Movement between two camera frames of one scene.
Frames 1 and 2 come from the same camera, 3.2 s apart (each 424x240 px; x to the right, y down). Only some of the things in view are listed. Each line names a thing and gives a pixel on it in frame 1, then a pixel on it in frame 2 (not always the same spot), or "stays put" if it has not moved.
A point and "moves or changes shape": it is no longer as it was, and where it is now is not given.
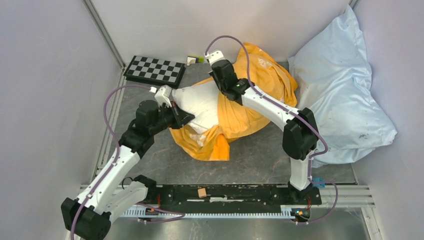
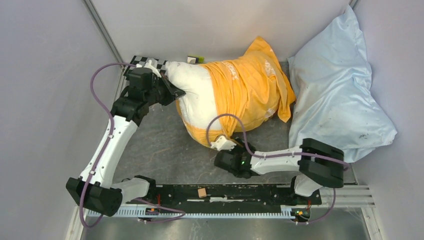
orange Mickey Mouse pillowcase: x=236 y=121 moves or changes shape
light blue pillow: x=333 y=75 stays put
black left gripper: x=180 y=117 to x=169 y=97
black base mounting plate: x=232 y=196 stays put
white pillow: x=202 y=100 moves or changes shape
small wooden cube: x=202 y=193 stays put
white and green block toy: x=194 y=59 stays put
